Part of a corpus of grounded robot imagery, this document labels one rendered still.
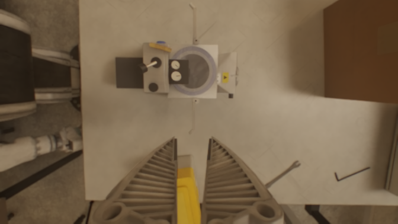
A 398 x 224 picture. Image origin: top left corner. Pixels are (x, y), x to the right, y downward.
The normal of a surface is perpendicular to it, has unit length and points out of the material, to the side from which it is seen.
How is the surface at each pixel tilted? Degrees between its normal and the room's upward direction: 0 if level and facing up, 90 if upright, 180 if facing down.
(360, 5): 90
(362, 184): 0
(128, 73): 0
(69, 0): 0
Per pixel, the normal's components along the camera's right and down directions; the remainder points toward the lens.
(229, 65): 0.03, 0.09
